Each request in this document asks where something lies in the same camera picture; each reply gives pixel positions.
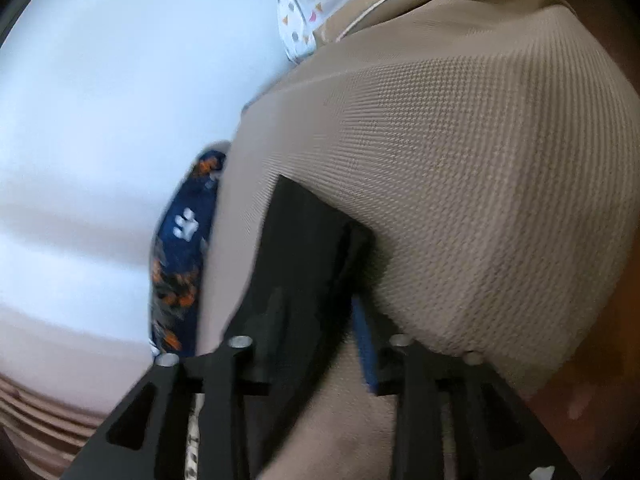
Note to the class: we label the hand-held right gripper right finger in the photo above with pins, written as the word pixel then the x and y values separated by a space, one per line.
pixel 365 355

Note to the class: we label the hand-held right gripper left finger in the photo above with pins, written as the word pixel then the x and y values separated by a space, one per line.
pixel 220 410

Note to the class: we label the black pants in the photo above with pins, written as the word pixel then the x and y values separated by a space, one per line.
pixel 305 260

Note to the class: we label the blue dog printed blanket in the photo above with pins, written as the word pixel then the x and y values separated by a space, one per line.
pixel 180 260

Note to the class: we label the beige patterned curtain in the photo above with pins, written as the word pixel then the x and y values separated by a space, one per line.
pixel 40 420

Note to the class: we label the white spotted cloth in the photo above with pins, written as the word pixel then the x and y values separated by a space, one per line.
pixel 300 10

